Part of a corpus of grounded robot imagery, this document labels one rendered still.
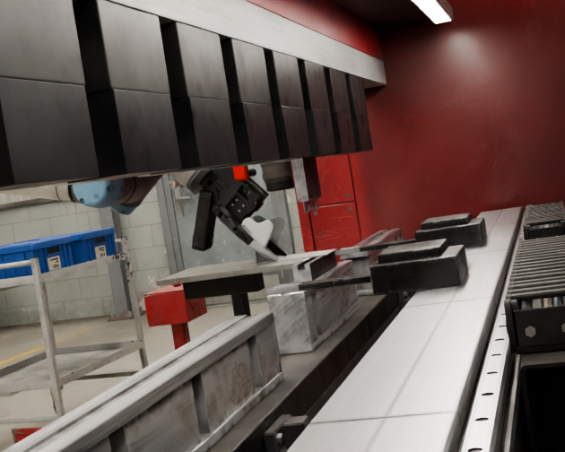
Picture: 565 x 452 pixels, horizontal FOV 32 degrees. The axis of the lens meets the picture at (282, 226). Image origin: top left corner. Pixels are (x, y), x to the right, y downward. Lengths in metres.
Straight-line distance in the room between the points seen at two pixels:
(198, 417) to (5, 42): 0.49
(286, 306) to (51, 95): 0.78
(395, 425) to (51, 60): 0.41
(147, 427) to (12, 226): 9.51
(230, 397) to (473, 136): 1.52
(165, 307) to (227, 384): 2.41
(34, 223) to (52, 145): 9.46
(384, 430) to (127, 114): 0.45
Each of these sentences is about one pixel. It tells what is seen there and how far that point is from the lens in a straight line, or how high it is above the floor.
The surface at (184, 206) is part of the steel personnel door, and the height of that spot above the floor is 0.99.
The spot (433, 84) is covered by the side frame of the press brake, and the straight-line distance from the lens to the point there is 2.55.
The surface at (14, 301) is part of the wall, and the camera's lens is 10.52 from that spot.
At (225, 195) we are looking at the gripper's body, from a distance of 1.75.
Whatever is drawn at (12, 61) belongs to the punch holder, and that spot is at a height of 1.27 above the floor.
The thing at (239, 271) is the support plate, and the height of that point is 1.00.
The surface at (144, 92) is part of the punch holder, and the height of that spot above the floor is 1.25.
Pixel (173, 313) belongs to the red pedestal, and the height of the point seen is 0.72.
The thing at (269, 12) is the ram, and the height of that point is 1.40.
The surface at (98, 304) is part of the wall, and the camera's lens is 9.99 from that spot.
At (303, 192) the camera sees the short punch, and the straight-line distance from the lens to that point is 1.69.
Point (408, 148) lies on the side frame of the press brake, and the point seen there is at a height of 1.17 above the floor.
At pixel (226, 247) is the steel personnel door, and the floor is 0.55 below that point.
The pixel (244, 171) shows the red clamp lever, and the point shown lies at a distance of 1.59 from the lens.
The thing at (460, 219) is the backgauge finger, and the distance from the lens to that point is 1.65.
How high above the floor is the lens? 1.15
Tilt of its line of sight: 3 degrees down
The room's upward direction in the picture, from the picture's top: 9 degrees counter-clockwise
